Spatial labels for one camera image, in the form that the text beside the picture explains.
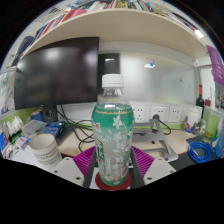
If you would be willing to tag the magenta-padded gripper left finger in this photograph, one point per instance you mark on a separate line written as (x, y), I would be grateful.
(68, 171)

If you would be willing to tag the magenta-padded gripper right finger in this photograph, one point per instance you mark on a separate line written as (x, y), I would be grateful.
(160, 170)

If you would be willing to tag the green-label clear drink bottle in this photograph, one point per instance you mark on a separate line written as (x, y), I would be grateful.
(113, 133)

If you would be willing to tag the white patterned ceramic mug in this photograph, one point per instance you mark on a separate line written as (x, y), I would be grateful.
(46, 153)

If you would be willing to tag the grey metal laptop stand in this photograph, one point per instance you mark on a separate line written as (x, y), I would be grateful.
(156, 140)

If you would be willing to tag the flat round red coaster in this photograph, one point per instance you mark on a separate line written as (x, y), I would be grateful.
(126, 184)

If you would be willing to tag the small blue electronics box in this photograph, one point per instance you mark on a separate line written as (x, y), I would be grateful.
(55, 129)

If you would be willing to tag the dark wine bottle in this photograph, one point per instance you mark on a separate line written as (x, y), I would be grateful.
(200, 103)

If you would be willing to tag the black computer monitor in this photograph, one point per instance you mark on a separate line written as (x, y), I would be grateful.
(56, 75)

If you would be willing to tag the purple hanging banner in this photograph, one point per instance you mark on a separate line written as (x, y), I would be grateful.
(217, 66)

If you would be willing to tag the dark bag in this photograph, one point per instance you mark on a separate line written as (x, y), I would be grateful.
(22, 48)

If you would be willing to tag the beige shelf with books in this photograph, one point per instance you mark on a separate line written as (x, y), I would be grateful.
(116, 26)

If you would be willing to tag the white wall socket strip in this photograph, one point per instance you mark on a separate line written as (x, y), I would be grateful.
(160, 114)

